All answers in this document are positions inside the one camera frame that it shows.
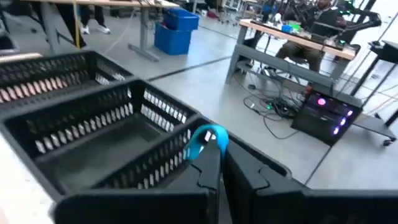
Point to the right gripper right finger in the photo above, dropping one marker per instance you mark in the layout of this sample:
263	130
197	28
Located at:
280	205

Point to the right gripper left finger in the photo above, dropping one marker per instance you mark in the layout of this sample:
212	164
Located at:
140	208

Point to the blue rubber band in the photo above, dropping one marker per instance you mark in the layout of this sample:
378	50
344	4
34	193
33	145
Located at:
222	138

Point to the long wooden desk grey legs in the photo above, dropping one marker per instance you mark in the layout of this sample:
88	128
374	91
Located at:
144	28

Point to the black plastic mesh basket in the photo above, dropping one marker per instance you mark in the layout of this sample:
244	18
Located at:
149	168
102	149
46	68

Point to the black computer tower with lights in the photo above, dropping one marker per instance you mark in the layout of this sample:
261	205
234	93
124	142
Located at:
323	121

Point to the person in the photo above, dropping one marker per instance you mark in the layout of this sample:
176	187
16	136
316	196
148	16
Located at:
298	51
99	15

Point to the blue plastic storage bin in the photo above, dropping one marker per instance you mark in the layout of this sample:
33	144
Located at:
171	42
182	20

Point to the black side table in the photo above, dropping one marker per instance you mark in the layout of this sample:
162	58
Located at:
388	51

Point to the wooden desk grey frame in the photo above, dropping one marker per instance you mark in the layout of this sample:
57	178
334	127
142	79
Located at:
264	60

